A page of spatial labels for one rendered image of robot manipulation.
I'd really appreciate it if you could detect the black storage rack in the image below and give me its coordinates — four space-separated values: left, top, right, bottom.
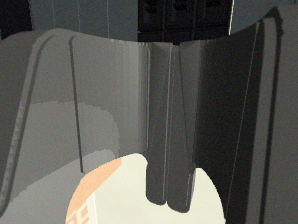
0 0 298 46

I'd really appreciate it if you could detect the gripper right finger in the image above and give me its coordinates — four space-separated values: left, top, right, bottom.
167 4 298 224

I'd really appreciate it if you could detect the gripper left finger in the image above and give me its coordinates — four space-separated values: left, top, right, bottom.
0 28 176 224

